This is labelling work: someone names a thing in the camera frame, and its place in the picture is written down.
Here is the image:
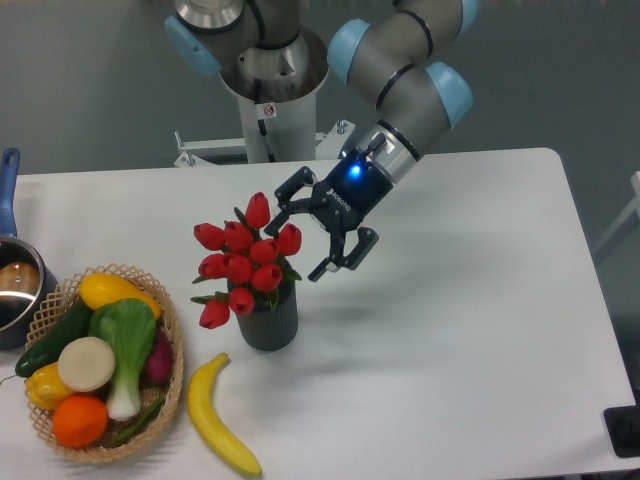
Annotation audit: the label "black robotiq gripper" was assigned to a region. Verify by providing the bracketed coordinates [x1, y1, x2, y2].
[264, 120, 417, 282]

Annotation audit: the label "red tulip bouquet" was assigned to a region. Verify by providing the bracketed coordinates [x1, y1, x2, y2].
[191, 192, 302, 329]

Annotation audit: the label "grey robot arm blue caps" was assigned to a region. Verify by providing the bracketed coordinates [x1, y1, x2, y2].
[164, 1, 478, 280]

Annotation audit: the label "dark grey ribbed vase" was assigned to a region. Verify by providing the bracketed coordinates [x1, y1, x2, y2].
[227, 257, 301, 352]

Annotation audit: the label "green bok choy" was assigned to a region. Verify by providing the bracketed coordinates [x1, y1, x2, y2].
[89, 298, 156, 421]

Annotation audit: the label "yellow banana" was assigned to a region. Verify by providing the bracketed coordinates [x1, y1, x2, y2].
[187, 352, 262, 478]

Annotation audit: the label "purple sweet potato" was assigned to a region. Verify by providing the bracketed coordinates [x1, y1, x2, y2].
[143, 329, 174, 384]

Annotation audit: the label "yellow squash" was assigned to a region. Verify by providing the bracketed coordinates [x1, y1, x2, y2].
[79, 273, 162, 320]

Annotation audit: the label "dark green cucumber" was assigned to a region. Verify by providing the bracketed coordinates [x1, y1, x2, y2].
[15, 299, 93, 378]

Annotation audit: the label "woven wicker basket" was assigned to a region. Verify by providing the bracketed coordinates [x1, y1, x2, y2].
[26, 263, 184, 464]

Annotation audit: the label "green bean pod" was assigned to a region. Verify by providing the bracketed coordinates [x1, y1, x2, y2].
[105, 396, 165, 449]

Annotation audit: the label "orange fruit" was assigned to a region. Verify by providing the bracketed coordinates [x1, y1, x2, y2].
[52, 394, 109, 448]

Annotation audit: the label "yellow lemon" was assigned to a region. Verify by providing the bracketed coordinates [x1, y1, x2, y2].
[25, 362, 75, 411]

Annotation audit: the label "black device at table edge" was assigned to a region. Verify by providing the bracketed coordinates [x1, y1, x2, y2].
[603, 405, 639, 458]

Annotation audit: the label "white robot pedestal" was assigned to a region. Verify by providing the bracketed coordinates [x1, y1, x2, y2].
[236, 93, 316, 164]

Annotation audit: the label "white metal base frame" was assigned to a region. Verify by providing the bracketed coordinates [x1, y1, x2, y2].
[172, 118, 359, 168]

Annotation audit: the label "blue handled saucepan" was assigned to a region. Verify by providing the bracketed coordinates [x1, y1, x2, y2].
[1, 147, 57, 350]

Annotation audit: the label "white frame at right edge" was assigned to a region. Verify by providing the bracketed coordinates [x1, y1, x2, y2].
[609, 171, 639, 237]

